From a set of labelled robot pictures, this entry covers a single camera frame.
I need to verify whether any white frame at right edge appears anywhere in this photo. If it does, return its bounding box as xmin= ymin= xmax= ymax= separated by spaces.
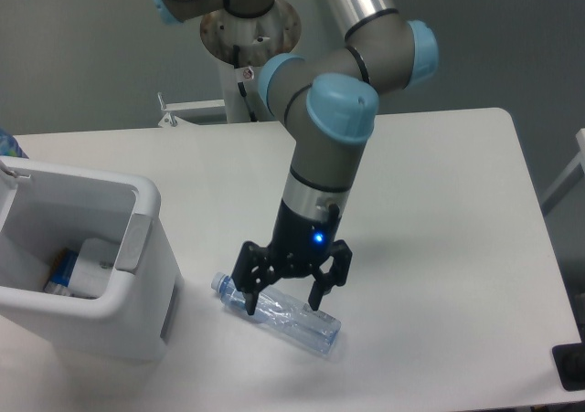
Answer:
xmin=540 ymin=128 xmax=584 ymax=216

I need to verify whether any clear crushed plastic bottle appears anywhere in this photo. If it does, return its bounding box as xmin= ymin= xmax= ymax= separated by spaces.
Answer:
xmin=211 ymin=272 xmax=342 ymax=355

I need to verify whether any white paper carton trash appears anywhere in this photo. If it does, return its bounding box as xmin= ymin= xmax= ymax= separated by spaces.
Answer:
xmin=69 ymin=238 xmax=119 ymax=299

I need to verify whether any white plastic trash can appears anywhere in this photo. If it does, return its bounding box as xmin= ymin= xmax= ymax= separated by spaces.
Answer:
xmin=1 ymin=156 xmax=183 ymax=360

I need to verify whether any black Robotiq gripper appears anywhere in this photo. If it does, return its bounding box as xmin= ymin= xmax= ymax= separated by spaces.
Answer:
xmin=231 ymin=200 xmax=353 ymax=315

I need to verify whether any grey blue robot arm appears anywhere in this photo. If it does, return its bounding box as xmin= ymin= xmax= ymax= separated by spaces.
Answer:
xmin=153 ymin=0 xmax=439 ymax=314

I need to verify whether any black cable on pedestal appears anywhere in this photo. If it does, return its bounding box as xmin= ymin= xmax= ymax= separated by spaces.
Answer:
xmin=231 ymin=44 xmax=258 ymax=123

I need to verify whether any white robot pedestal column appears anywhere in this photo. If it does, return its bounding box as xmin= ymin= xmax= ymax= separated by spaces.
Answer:
xmin=200 ymin=0 xmax=302 ymax=123

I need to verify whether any blue packaging in bin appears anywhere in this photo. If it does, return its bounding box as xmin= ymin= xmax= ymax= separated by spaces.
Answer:
xmin=43 ymin=248 xmax=79 ymax=296

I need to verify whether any blue patterned object at left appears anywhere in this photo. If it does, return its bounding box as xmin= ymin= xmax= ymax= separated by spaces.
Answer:
xmin=0 ymin=128 xmax=28 ymax=159

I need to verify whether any white pedestal base frame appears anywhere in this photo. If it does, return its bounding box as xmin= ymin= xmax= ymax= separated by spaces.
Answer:
xmin=157 ymin=92 xmax=227 ymax=128

